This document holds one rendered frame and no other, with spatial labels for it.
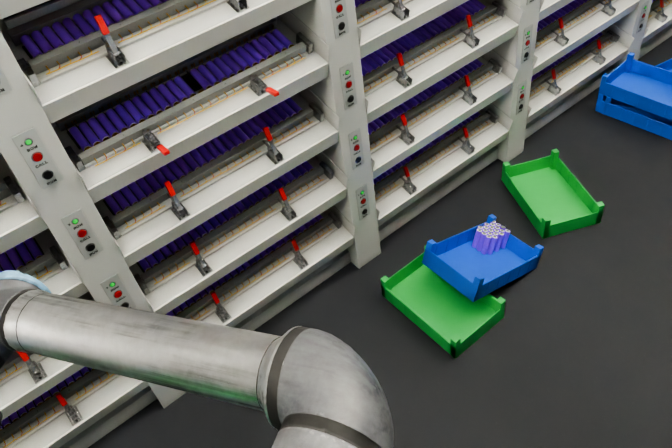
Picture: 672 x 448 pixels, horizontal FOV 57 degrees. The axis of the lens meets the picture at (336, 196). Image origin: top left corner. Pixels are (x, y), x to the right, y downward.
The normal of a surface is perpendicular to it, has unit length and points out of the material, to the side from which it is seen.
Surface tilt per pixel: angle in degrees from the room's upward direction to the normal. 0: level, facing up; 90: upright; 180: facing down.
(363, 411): 34
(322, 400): 6
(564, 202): 0
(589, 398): 0
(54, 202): 90
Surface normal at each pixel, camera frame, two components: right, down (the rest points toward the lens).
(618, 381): -0.12, -0.72
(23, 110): 0.62, 0.48
